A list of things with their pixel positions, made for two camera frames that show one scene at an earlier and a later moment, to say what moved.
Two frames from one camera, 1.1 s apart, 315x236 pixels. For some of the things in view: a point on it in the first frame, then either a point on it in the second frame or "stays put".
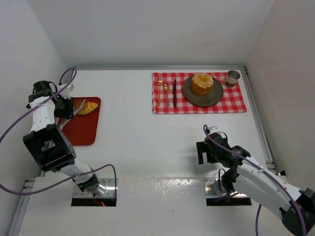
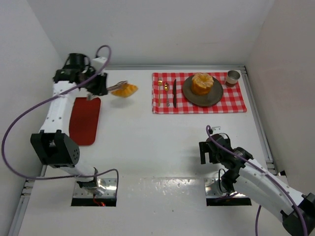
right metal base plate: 211,190 stays put
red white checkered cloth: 168,97 stays put
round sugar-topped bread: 202,83 stays put
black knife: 174,93 stays put
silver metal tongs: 75,113 to 112,87
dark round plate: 215,94 stays put
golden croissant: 87,107 to 126,91
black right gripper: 203,152 stays put
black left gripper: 65,108 to 102,84
